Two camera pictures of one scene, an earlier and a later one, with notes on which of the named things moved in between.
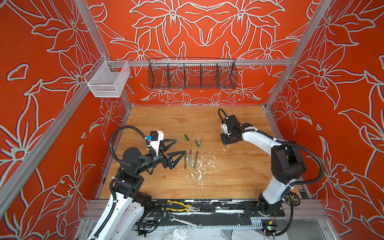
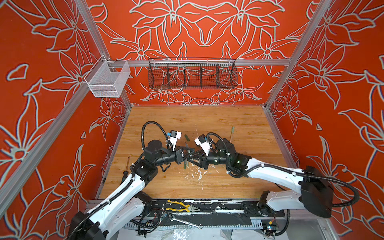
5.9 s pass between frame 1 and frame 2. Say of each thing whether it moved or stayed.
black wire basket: stayed
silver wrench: stayed
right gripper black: moved
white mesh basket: stayed
